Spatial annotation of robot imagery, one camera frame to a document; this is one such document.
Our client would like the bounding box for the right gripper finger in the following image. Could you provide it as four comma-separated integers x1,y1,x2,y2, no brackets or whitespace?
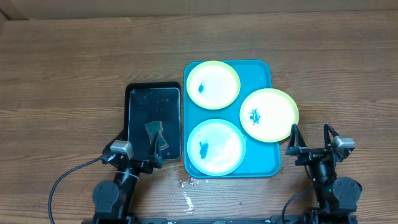
285,124,307,156
323,123,339,148

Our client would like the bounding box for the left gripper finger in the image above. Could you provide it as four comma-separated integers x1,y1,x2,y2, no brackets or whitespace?
150,133,163,164
110,130,128,149

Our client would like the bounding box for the green and orange sponge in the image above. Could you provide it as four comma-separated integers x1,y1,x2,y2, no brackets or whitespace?
144,121,169,151

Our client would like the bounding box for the yellow-green plate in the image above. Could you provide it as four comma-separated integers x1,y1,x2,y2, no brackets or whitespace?
185,60,241,110
239,88,299,142

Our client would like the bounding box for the light blue plate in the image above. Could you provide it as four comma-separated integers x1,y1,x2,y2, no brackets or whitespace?
187,119,246,177

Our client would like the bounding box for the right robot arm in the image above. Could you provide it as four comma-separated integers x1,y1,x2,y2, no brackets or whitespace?
280,123,363,223

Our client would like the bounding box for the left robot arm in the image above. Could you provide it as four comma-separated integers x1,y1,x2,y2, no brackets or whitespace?
92,132,163,224

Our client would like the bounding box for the teal plastic tray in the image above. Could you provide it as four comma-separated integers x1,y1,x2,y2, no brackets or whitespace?
183,59,282,179

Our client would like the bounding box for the black water tray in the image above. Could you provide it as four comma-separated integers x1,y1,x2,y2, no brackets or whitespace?
123,82,182,161

